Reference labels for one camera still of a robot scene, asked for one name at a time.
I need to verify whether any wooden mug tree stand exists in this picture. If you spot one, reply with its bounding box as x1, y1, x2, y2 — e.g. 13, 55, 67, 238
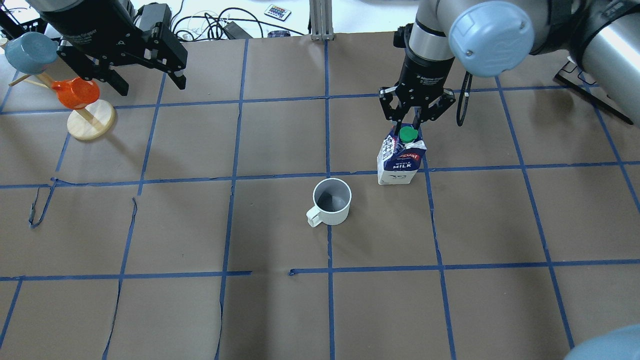
7, 72, 117, 141

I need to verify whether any blue mug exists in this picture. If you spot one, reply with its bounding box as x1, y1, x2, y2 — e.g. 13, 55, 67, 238
4, 32, 58, 75

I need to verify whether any aluminium frame post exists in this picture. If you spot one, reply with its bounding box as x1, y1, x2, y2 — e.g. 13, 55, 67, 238
309, 0, 335, 42

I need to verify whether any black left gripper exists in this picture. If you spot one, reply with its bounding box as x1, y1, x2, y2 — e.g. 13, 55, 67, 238
42, 0, 188, 96

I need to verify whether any blue white milk carton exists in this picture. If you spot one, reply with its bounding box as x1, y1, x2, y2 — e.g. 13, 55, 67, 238
376, 123, 427, 186

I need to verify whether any black power adapter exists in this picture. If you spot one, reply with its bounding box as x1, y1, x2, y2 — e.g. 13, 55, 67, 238
134, 3, 172, 35

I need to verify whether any black wire rack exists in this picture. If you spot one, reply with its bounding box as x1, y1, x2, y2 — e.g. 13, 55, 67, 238
553, 57, 634, 126

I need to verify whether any small remote control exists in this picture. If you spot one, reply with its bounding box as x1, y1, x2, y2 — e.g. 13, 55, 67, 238
263, 4, 291, 22

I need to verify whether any black cable bundle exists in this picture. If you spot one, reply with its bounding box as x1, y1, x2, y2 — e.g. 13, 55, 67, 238
170, 9, 306, 42

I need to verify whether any white HOME mug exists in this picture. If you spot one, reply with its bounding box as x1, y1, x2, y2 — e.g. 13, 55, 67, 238
306, 178, 352, 228

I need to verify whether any orange mug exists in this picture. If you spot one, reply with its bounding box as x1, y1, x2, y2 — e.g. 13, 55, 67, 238
51, 77, 101, 110

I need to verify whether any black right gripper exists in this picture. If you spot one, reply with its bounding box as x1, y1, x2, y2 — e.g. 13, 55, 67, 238
378, 52, 456, 132

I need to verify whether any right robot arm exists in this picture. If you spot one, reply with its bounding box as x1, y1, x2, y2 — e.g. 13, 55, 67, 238
379, 0, 639, 132

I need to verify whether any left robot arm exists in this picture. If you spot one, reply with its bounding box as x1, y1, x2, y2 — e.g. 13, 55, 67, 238
29, 0, 188, 96

